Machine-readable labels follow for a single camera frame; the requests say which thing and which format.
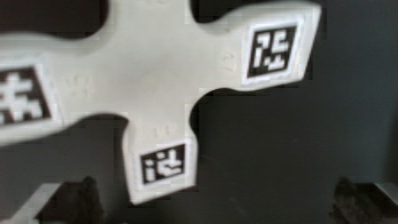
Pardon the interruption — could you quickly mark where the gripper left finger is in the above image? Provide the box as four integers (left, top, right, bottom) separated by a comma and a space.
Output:
4, 176, 104, 224

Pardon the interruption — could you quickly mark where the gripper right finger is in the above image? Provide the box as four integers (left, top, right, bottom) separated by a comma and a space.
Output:
330, 177, 398, 224

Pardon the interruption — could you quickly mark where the white cross-shaped table base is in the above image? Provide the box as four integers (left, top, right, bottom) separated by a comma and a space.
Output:
0, 0, 321, 204

